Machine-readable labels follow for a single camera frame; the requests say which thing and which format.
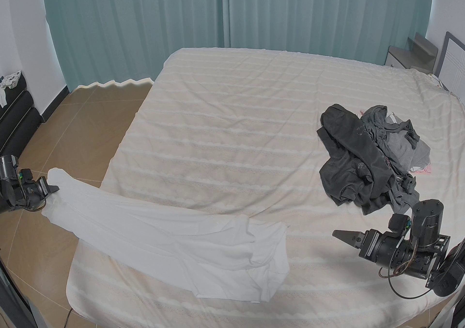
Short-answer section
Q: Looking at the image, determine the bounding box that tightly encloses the white printed T-shirt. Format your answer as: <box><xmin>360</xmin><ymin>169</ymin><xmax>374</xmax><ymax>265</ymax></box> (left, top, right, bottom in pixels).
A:
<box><xmin>42</xmin><ymin>167</ymin><xmax>290</xmax><ymax>302</ymax></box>

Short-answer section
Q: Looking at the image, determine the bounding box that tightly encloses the pile of clothes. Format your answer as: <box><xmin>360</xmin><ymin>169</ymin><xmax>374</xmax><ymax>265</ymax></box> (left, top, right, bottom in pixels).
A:
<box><xmin>317</xmin><ymin>103</ymin><xmax>433</xmax><ymax>215</ymax></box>

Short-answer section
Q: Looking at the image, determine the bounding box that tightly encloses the blue-green curtain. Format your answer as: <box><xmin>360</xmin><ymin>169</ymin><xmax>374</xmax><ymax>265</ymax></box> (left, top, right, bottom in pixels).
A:
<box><xmin>42</xmin><ymin>0</ymin><xmax>227</xmax><ymax>89</ymax></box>
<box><xmin>222</xmin><ymin>0</ymin><xmax>434</xmax><ymax>65</ymax></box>

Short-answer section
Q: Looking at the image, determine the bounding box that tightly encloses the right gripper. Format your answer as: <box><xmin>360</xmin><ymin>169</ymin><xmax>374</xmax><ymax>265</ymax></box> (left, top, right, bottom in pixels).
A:
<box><xmin>332</xmin><ymin>229</ymin><xmax>397</xmax><ymax>267</ymax></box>

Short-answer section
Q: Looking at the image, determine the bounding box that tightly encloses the small heap of cloths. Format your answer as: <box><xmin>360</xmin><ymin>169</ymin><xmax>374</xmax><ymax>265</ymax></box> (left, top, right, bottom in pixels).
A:
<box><xmin>0</xmin><ymin>71</ymin><xmax>20</xmax><ymax>108</ymax></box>

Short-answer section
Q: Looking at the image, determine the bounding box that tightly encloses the grey bedside table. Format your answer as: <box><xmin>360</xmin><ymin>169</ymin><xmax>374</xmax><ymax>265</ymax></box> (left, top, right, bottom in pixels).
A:
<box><xmin>385</xmin><ymin>33</ymin><xmax>439</xmax><ymax>76</ymax></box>

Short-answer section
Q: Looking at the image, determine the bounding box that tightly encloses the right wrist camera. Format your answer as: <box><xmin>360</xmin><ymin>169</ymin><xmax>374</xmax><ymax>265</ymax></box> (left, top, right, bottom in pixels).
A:
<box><xmin>388</xmin><ymin>213</ymin><xmax>411</xmax><ymax>237</ymax></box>

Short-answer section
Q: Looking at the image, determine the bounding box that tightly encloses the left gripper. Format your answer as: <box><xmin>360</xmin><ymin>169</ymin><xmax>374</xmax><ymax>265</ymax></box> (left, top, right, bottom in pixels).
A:
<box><xmin>21</xmin><ymin>176</ymin><xmax>51</xmax><ymax>209</ymax></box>

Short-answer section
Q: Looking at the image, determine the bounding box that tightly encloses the bed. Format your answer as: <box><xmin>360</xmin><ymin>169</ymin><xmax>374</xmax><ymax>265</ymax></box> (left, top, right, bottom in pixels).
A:
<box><xmin>65</xmin><ymin>31</ymin><xmax>465</xmax><ymax>323</ymax></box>

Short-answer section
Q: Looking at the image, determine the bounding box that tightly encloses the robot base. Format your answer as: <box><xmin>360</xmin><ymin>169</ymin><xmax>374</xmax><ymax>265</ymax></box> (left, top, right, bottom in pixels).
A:
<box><xmin>438</xmin><ymin>296</ymin><xmax>460</xmax><ymax>328</ymax></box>

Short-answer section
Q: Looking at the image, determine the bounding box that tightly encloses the black chest of drawers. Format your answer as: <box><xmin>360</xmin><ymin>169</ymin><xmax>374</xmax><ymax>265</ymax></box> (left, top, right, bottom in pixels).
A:
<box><xmin>0</xmin><ymin>71</ymin><xmax>42</xmax><ymax>154</ymax></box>

